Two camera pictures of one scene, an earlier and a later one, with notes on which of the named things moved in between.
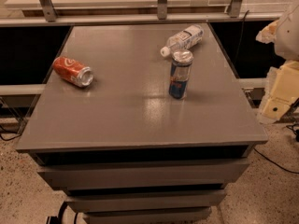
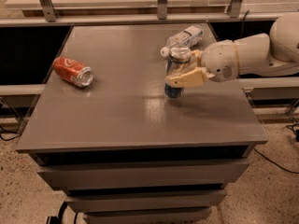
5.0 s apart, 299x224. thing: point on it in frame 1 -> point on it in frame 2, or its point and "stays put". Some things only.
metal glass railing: (31, 6) stays put
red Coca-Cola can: (73, 71) stays put
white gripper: (289, 36) -> (219, 61)
